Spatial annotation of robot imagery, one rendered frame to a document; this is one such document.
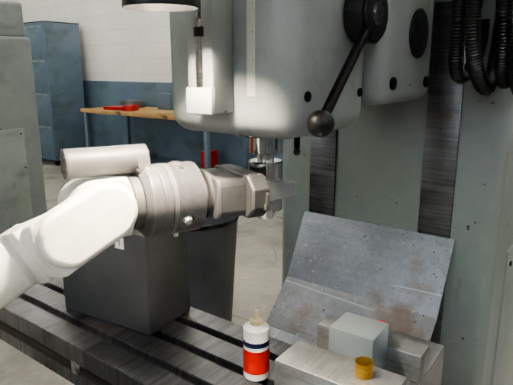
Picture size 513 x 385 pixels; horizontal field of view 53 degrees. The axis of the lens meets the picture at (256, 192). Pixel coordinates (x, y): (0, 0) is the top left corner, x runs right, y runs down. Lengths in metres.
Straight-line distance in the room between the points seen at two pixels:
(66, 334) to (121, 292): 0.12
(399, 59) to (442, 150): 0.26
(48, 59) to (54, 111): 0.72
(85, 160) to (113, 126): 7.27
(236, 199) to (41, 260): 0.23
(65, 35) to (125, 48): 0.94
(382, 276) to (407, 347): 0.33
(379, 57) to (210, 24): 0.25
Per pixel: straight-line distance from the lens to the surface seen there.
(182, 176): 0.61
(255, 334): 0.79
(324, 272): 1.08
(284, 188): 0.69
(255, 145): 0.68
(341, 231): 1.08
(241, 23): 0.60
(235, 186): 0.64
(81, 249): 0.56
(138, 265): 0.92
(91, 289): 1.03
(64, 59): 8.00
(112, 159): 0.61
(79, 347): 0.96
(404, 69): 0.79
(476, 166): 0.97
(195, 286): 2.69
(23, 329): 1.11
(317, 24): 0.61
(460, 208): 0.99
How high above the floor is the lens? 1.39
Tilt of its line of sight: 14 degrees down
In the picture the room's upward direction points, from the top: straight up
